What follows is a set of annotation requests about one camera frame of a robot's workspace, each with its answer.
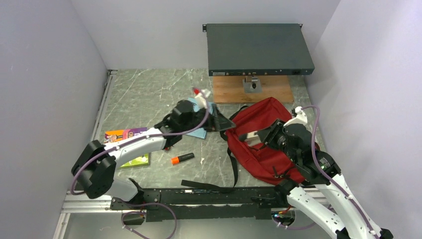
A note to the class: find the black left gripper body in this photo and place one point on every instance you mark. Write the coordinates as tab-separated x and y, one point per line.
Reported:
199	116

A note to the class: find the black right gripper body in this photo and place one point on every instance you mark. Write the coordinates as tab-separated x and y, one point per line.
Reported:
276	138

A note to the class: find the light blue cat notebook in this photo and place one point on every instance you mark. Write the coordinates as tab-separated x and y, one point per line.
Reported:
200	133

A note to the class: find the red fabric backpack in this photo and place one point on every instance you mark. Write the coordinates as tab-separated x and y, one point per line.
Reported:
267	165

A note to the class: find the orange black highlighter marker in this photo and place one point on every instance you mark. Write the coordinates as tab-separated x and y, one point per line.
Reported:
182	158

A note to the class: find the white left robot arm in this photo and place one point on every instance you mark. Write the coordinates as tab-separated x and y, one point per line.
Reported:
96	166

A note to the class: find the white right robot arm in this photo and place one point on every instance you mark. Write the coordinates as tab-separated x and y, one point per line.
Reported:
347	220

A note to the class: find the wooden board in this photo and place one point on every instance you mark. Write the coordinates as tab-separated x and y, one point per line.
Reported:
229	89

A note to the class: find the green book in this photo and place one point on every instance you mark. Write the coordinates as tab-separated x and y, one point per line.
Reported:
139	161

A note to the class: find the Roald Dahl Charlie book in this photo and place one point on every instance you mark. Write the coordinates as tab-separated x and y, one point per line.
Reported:
118	135

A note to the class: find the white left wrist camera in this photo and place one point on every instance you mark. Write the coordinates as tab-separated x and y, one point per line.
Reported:
201	97

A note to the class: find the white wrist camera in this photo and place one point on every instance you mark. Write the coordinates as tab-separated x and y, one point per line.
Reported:
299	116
201	97

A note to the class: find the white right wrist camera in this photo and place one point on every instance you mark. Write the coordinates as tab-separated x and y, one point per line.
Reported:
299	116

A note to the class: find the grey metal camera mount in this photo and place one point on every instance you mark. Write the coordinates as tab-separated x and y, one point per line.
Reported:
252	85

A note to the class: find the dark rack-mount network switch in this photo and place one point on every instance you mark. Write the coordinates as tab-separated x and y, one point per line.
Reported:
257	49

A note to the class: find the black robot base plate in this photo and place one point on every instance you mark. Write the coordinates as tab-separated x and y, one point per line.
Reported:
244	202

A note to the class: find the aluminium rail frame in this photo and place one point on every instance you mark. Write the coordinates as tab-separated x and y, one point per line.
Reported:
272	144

